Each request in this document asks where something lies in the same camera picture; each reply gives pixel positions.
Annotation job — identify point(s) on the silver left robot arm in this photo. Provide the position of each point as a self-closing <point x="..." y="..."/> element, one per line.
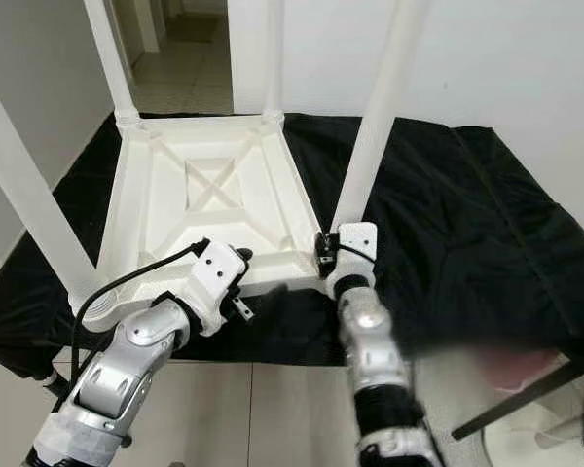
<point x="127" y="375"/>

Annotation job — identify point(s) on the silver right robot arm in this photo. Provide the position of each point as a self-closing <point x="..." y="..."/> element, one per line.
<point x="370" y="336"/>

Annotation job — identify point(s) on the pink cushion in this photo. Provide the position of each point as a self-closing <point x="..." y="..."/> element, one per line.
<point x="521" y="368"/>

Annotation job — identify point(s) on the white round plastic base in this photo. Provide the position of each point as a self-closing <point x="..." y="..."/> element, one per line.
<point x="540" y="443"/>

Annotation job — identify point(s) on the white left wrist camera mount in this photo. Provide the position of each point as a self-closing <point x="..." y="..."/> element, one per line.
<point x="219" y="274"/>

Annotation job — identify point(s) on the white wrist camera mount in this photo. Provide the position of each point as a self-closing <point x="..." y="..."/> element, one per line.
<point x="219" y="274"/>
<point x="358" y="243"/>

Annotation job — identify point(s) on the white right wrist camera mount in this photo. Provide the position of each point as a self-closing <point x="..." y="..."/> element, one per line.
<point x="358" y="243"/>

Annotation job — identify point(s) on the white door frame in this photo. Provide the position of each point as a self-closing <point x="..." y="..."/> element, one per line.
<point x="151" y="24"/>

